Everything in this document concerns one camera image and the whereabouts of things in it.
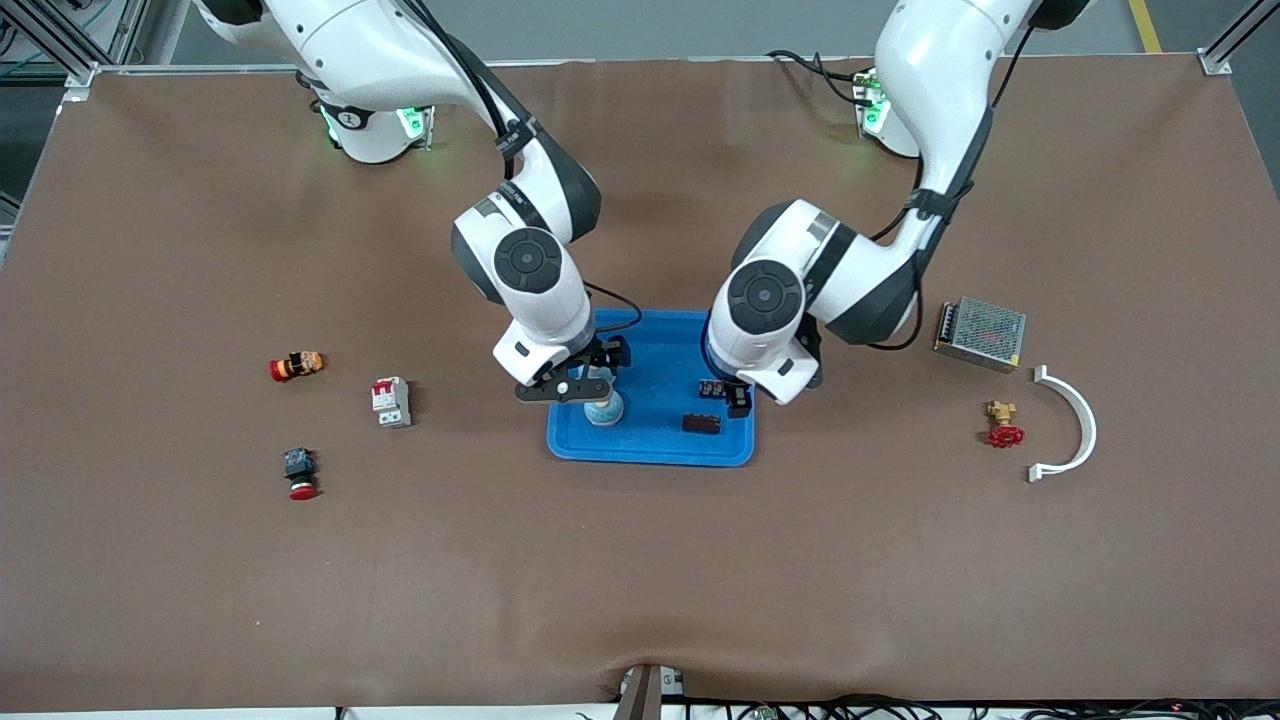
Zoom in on black base cables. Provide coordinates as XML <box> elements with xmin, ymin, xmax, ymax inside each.
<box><xmin>767</xmin><ymin>48</ymin><xmax>871</xmax><ymax>101</ymax></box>

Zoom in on white curved plastic bracket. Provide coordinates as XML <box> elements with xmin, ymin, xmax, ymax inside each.
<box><xmin>1028</xmin><ymin>365</ymin><xmax>1098</xmax><ymax>484</ymax></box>

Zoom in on orange emergency stop button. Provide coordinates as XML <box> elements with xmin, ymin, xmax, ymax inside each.
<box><xmin>269</xmin><ymin>350</ymin><xmax>326</xmax><ymax>383</ymax></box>

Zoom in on blue black emergency stop button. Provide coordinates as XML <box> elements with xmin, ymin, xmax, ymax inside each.
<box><xmin>283</xmin><ymin>448</ymin><xmax>321</xmax><ymax>501</ymax></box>

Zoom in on brass valve red handle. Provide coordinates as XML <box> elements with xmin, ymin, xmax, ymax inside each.
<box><xmin>984</xmin><ymin>400</ymin><xmax>1026</xmax><ymax>449</ymax></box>

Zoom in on brown table mat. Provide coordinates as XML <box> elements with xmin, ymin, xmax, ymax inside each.
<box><xmin>0</xmin><ymin>55</ymin><xmax>1280</xmax><ymax>713</ymax></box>

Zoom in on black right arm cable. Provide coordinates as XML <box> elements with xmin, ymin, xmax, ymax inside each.
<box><xmin>400</xmin><ymin>0</ymin><xmax>644</xmax><ymax>337</ymax></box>

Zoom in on white red circuit breaker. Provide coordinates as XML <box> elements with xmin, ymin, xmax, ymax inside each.
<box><xmin>371</xmin><ymin>376</ymin><xmax>413</xmax><ymax>430</ymax></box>

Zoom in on blue plastic tray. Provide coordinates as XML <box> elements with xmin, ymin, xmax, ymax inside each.
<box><xmin>546</xmin><ymin>307</ymin><xmax>757</xmax><ymax>468</ymax></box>

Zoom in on aluminium frame post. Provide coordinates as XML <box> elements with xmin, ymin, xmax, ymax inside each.
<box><xmin>0</xmin><ymin>0</ymin><xmax>151</xmax><ymax>101</ymax></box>
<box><xmin>1198</xmin><ymin>0</ymin><xmax>1280</xmax><ymax>77</ymax></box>

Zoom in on metal mesh power supply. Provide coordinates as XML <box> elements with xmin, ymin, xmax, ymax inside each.
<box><xmin>933</xmin><ymin>296</ymin><xmax>1028</xmax><ymax>374</ymax></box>

